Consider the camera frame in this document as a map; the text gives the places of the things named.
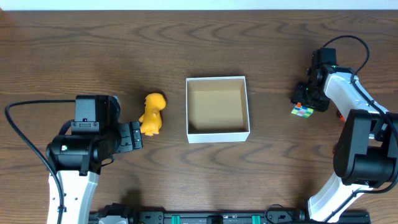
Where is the colourful puzzle cube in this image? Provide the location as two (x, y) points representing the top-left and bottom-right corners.
(291, 103), (314, 118)

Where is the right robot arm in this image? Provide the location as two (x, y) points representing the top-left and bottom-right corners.
(291, 47), (397, 223)

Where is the orange dinosaur toy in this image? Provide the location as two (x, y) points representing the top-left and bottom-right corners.
(139, 93), (167, 136)

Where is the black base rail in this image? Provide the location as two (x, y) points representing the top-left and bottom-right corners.
(88, 203), (371, 224)

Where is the red toy car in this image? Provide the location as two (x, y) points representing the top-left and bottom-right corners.
(336, 110), (345, 122)

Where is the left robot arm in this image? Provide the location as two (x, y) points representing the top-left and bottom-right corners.
(46, 95), (143, 223)

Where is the white cardboard box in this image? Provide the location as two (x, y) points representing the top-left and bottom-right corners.
(185, 76), (251, 144)

